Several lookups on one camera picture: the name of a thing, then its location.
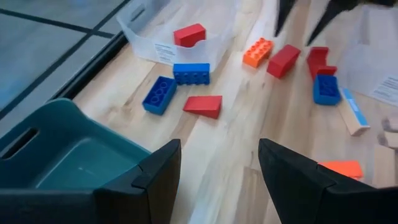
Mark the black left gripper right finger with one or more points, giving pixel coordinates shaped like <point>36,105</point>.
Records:
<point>289,193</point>

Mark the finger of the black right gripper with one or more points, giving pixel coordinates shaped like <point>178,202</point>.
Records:
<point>335,9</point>
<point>284,12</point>

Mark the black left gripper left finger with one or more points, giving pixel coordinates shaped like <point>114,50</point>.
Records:
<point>155,193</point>

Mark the orange studded toy brick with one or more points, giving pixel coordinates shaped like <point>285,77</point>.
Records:
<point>258,53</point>

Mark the red L-shaped toy block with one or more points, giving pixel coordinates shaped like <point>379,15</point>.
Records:
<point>317,60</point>

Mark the clear plastic storage bin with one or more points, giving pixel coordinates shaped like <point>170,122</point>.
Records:
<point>367,56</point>
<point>146,51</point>

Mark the orange wedge toy block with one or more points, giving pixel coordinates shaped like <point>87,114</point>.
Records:
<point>345,169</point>

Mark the blue studded toy brick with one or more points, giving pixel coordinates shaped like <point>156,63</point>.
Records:
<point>158,96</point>
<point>191,74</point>
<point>326,90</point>

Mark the wooden block blue face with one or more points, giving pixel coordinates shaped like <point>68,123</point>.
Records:
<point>353,118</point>

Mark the red wedge toy block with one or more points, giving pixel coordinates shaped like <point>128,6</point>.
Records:
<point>203,105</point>

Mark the plain wooden block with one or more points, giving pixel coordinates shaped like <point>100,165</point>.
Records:
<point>388,140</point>

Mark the teal plastic bin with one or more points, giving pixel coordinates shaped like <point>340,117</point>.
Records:
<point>62,149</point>

